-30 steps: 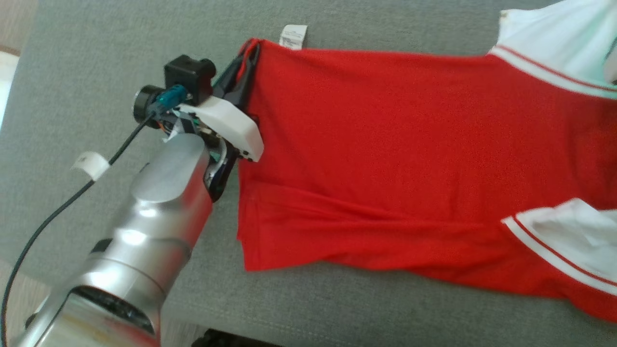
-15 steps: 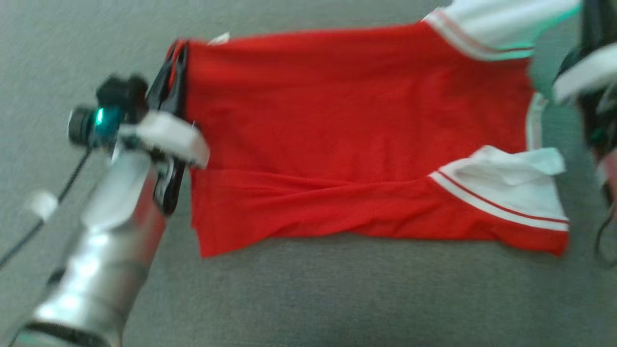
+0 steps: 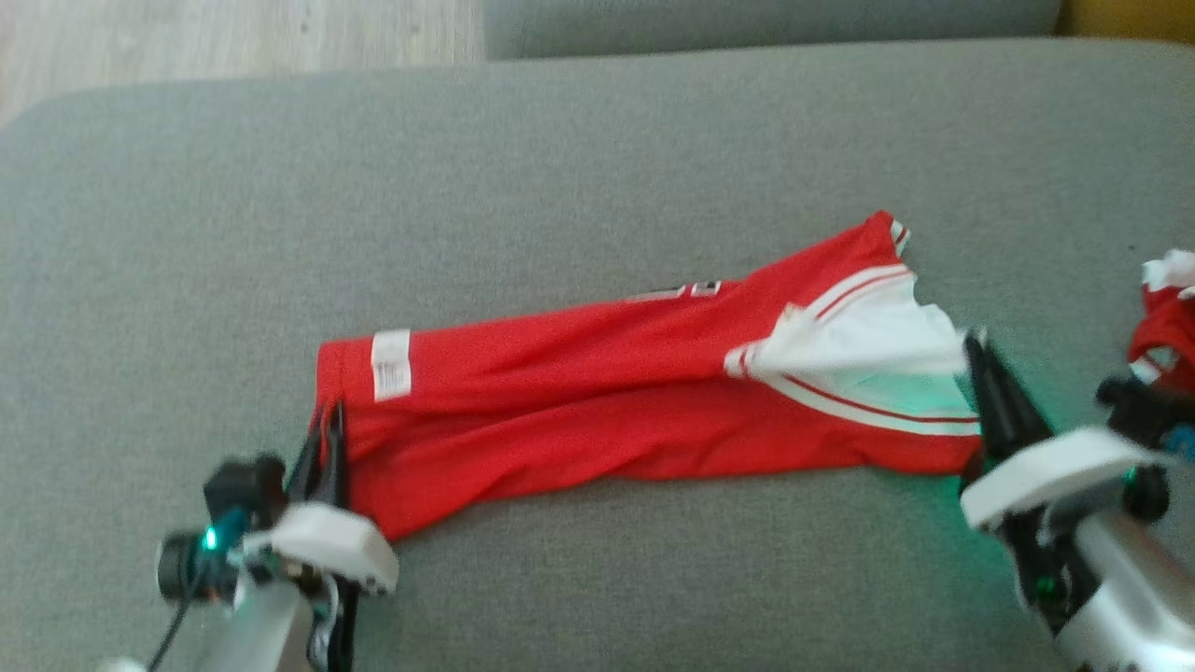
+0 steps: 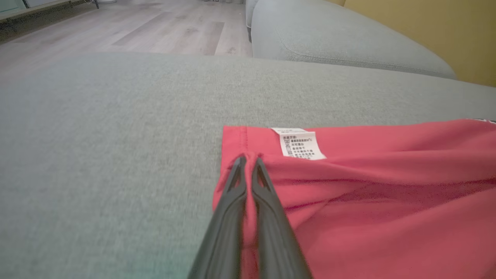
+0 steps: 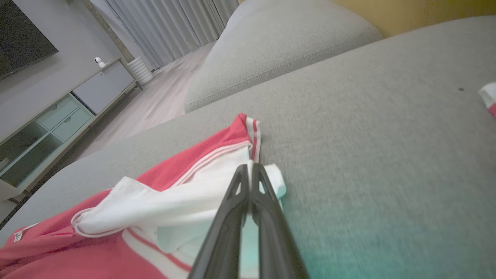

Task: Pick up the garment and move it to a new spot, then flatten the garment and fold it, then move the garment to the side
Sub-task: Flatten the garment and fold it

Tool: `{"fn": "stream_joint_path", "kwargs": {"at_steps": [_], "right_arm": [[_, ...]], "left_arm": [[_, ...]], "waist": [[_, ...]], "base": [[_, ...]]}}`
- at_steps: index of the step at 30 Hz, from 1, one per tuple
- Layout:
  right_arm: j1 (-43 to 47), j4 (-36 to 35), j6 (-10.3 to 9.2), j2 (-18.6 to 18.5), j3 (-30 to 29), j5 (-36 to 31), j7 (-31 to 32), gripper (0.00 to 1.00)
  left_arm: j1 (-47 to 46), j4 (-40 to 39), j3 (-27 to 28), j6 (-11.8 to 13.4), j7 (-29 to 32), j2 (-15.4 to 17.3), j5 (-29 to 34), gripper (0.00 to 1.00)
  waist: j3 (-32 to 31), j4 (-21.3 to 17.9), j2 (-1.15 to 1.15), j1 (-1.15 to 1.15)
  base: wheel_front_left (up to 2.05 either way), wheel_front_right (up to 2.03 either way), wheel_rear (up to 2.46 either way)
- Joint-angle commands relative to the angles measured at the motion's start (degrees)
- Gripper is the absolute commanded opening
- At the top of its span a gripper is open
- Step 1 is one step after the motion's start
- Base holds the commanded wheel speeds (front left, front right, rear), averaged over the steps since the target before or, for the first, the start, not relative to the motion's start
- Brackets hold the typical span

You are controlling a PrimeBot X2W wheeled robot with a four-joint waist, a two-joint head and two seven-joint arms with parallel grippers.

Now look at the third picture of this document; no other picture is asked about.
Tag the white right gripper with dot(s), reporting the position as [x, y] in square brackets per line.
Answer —
[1055, 471]

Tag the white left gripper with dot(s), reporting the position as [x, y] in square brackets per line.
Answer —
[327, 546]

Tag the red white striped garment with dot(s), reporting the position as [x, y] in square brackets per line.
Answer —
[560, 411]

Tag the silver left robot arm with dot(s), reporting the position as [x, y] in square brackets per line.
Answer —
[266, 635]

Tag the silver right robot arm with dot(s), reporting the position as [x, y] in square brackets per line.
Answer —
[1130, 588]

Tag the yellow furniture piece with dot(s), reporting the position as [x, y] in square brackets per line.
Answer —
[1130, 19]

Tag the grey sofa seat cushion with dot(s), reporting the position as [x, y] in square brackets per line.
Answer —
[597, 140]

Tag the grey sofa section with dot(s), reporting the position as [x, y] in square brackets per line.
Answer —
[747, 23]

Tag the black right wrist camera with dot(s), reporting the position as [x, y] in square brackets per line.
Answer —
[1134, 406]

